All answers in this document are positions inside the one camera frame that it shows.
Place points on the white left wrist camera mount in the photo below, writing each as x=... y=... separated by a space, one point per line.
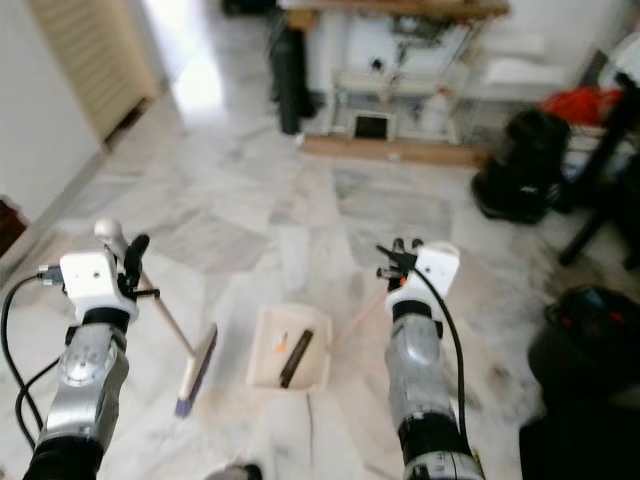
x=90 y=277

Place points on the black upright post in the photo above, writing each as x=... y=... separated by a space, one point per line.
x=287 y=85

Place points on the dark flat strip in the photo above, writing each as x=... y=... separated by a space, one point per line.
x=297 y=358

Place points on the black round bin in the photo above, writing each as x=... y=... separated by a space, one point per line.
x=590 y=380

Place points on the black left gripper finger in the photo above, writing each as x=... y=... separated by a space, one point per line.
x=139 y=254
x=127 y=262

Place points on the white box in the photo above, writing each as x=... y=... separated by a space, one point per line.
x=520 y=72

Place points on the black stand leg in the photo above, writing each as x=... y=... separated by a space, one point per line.
x=600 y=190

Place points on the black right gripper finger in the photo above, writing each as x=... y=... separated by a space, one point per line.
x=387 y=250
x=410 y=247

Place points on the black bag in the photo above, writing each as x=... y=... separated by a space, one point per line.
x=525 y=165

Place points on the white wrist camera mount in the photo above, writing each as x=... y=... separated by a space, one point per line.
x=90 y=277
x=435 y=268

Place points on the red cloth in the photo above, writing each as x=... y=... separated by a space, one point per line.
x=580 y=104

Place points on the dark brown wooden furniture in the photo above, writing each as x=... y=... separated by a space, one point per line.
x=10 y=225

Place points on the beige louvred door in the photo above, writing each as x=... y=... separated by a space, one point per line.
x=100 y=50

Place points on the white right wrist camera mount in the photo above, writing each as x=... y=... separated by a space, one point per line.
x=435 y=268

